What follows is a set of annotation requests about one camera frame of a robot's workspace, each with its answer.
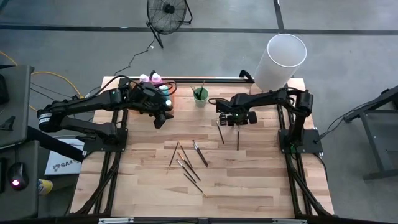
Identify light green plastic cup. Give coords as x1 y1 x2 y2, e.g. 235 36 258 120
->
192 86 210 108

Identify white printed box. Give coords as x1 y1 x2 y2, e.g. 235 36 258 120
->
44 138 85 176

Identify white shade wooden base lamp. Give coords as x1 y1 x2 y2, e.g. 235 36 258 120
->
249 33 308 105

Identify black paintbrush orange bristles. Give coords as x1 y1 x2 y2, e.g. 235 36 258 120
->
166 142 180 175

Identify yellow cable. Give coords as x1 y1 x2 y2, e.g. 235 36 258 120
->
0 50 82 113

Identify yellow can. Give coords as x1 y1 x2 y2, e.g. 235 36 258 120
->
37 178 54 195

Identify black fan cable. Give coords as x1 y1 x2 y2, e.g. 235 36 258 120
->
114 36 155 77

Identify thick black paintbrush silver ferrule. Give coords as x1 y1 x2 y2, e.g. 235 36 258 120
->
175 159 197 184

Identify black metal stand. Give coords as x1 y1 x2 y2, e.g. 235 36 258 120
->
341 84 398 182

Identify black table clamp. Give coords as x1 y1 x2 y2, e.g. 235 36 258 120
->
238 69 255 83

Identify grey desk top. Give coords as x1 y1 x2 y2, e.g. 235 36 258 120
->
0 64 35 149

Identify dark desk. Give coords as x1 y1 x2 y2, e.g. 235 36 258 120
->
0 139 40 218

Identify black floor fan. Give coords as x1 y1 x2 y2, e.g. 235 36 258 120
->
146 0 193 49

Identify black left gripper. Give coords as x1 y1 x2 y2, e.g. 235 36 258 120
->
132 83 174 129

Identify silver aluminium bar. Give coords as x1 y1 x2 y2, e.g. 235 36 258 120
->
98 217 135 224
271 218 308 224

